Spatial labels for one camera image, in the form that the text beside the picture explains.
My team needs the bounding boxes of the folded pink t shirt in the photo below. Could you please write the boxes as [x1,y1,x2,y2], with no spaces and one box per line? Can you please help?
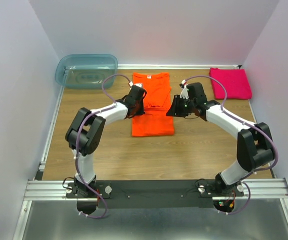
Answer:
[209,68,252,100]

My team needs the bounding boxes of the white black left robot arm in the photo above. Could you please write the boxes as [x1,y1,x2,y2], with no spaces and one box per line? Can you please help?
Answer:
[65,83,147,198]

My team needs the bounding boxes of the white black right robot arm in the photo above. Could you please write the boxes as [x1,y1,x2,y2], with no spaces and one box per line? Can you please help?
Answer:
[166,80,276,196]

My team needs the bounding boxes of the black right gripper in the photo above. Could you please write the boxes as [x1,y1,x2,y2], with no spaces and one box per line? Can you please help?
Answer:
[165,94,195,118]

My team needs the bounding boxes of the orange t shirt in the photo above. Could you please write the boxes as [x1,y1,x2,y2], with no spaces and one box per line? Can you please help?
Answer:
[131,72,174,137]

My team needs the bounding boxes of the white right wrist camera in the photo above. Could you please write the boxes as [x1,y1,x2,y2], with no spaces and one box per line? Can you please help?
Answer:
[179,80,189,99]

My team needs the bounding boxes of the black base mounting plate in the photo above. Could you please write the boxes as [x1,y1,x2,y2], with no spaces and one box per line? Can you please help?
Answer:
[63,178,245,216]

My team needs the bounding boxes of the teal plastic basin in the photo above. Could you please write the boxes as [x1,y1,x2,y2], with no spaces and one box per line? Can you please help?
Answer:
[55,54,118,90]

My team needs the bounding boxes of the aluminium frame rail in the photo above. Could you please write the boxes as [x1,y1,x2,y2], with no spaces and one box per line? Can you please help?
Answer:
[24,178,288,201]

